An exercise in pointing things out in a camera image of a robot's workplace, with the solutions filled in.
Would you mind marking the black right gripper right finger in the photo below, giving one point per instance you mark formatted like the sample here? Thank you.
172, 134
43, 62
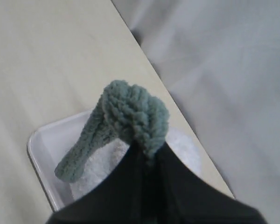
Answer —
187, 199

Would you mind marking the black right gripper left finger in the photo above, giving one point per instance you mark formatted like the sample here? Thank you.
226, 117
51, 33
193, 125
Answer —
121, 198

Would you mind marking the teal fleece scarf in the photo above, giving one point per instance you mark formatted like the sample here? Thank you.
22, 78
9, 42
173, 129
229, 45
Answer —
127, 112

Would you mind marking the white plastic tray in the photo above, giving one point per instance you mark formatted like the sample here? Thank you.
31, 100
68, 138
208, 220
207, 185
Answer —
46, 147

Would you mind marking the white plush snowman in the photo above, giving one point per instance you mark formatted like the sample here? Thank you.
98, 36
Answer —
105, 159

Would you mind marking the white curtain backdrop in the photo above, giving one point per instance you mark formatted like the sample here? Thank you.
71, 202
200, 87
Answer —
220, 61

